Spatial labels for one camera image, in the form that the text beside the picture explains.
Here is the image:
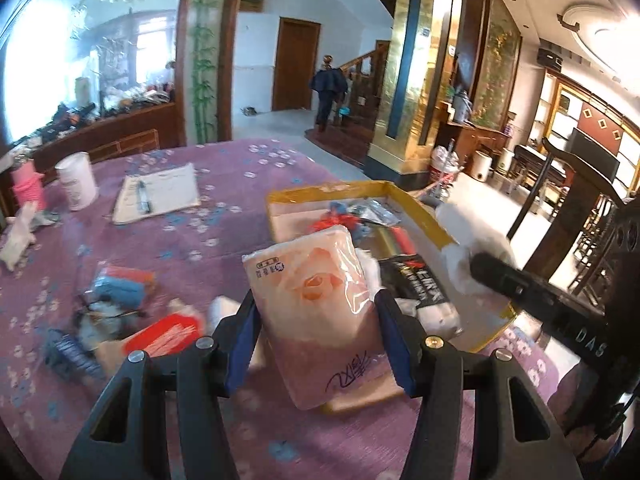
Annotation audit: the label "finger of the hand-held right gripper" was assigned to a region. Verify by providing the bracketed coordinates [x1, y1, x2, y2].
[470, 252, 591, 329]

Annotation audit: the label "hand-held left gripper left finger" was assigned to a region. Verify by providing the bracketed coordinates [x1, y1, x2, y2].
[59, 287, 263, 480]

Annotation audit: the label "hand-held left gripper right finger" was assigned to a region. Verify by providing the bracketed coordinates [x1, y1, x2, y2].
[374, 289, 581, 480]

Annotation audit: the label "white socks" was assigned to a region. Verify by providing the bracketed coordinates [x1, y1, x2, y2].
[395, 295, 463, 338]

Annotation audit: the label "black printed packet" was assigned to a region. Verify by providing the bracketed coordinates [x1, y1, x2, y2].
[377, 254, 453, 311]

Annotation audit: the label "pink tissue pack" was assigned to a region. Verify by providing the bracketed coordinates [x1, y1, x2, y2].
[242, 224, 396, 411]

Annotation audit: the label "yellow cardboard box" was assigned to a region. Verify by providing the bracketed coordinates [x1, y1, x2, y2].
[265, 180, 518, 353]

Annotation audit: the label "white cloth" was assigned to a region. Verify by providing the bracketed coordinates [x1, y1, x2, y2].
[209, 295, 243, 333]

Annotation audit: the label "red flat packet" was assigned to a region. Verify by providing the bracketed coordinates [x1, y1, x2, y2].
[122, 312, 206, 358]

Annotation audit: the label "bag of coloured strips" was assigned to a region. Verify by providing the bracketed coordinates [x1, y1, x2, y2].
[375, 225, 418, 258]

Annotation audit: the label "purple floral tablecloth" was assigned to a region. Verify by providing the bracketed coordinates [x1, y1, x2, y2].
[0, 139, 561, 480]

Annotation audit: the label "dark wooden chair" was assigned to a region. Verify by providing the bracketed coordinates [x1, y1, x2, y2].
[507, 137, 631, 291]

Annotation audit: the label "clear plastic packet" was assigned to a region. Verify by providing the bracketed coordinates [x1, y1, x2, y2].
[350, 199, 401, 226]

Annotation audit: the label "blue rolled cloth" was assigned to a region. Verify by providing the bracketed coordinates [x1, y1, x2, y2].
[90, 267, 148, 308]

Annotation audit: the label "white bucket with red label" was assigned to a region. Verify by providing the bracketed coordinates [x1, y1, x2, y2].
[430, 145, 461, 186]

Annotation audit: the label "black television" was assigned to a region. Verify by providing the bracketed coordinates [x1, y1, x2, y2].
[567, 127, 621, 183]

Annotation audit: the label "wooden side cabinet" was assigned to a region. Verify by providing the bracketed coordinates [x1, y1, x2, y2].
[435, 102, 506, 176]

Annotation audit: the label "white notepad with pen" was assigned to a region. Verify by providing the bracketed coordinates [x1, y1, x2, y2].
[111, 162, 201, 225]

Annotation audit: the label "blue patterned packet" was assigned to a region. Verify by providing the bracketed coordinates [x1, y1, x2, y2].
[42, 329, 101, 378]

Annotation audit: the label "metal thermos flask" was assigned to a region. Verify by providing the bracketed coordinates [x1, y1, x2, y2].
[452, 87, 473, 123]

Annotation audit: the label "large gold landscape painting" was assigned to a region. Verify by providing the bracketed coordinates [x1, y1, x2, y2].
[472, 0, 523, 131]

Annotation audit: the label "brown wooden dining chair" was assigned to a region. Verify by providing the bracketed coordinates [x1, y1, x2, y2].
[87, 129, 161, 163]

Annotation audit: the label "white plastic jar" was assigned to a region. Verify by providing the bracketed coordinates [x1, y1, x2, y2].
[55, 151, 99, 211]

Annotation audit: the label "wooden ledge cabinet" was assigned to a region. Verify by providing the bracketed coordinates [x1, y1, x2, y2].
[30, 102, 181, 171]

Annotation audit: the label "white glove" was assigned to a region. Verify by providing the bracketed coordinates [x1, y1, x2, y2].
[0, 201, 58, 271]

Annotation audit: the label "pink cup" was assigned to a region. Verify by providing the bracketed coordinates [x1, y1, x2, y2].
[11, 157, 47, 211]

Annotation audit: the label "wooden stair railing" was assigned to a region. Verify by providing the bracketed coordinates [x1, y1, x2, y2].
[340, 40, 392, 126]

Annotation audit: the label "wooden door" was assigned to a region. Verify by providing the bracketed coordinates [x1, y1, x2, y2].
[272, 17, 321, 112]

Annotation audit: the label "black wall speaker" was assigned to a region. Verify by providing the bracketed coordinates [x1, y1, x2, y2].
[537, 47, 564, 71]

